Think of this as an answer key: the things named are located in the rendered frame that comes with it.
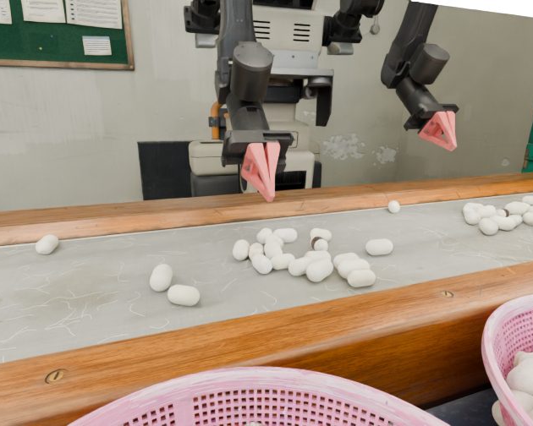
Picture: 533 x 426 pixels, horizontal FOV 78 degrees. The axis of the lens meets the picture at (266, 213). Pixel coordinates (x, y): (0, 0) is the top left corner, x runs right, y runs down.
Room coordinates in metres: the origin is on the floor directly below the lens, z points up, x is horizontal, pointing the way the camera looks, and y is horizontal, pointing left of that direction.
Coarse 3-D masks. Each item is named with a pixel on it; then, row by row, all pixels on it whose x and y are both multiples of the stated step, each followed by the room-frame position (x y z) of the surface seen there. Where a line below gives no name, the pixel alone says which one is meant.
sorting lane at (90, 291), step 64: (0, 256) 0.39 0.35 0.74; (64, 256) 0.39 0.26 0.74; (128, 256) 0.39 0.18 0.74; (192, 256) 0.39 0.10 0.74; (384, 256) 0.39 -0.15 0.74; (448, 256) 0.39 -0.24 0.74; (512, 256) 0.39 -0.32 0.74; (0, 320) 0.25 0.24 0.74; (64, 320) 0.25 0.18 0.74; (128, 320) 0.25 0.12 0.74; (192, 320) 0.25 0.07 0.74
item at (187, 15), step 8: (184, 8) 1.05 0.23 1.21; (192, 8) 1.01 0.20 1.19; (200, 8) 0.99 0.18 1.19; (208, 8) 0.98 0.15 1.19; (216, 8) 1.00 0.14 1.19; (184, 16) 1.03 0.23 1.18; (192, 16) 1.01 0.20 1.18; (200, 16) 1.00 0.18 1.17; (208, 16) 1.00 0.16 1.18; (216, 16) 1.01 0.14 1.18; (184, 24) 1.02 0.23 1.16; (192, 24) 1.02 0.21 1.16; (200, 24) 1.01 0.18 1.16; (208, 24) 1.01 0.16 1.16; (216, 24) 1.03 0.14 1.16; (192, 32) 1.02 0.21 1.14; (200, 32) 1.03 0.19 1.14; (208, 32) 1.03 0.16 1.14; (216, 32) 1.04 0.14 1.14
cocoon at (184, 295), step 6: (174, 288) 0.28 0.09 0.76; (180, 288) 0.28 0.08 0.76; (186, 288) 0.28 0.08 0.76; (192, 288) 0.28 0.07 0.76; (168, 294) 0.28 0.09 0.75; (174, 294) 0.28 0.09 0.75; (180, 294) 0.27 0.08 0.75; (186, 294) 0.27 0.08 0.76; (192, 294) 0.27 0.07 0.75; (198, 294) 0.28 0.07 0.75; (174, 300) 0.27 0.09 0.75; (180, 300) 0.27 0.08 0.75; (186, 300) 0.27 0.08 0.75; (192, 300) 0.27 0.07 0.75; (198, 300) 0.28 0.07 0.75
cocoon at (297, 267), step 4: (292, 260) 0.34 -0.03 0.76; (296, 260) 0.34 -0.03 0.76; (300, 260) 0.34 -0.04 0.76; (304, 260) 0.34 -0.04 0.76; (308, 260) 0.34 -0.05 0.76; (312, 260) 0.35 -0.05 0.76; (292, 264) 0.34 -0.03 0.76; (296, 264) 0.34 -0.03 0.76; (300, 264) 0.34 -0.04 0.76; (304, 264) 0.34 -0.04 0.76; (308, 264) 0.34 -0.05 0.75; (288, 268) 0.34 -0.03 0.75; (292, 268) 0.33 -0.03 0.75; (296, 268) 0.33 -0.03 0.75; (300, 268) 0.33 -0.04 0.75; (304, 268) 0.34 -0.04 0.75; (292, 272) 0.33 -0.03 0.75; (296, 272) 0.33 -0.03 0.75; (300, 272) 0.33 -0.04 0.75; (304, 272) 0.34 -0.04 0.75
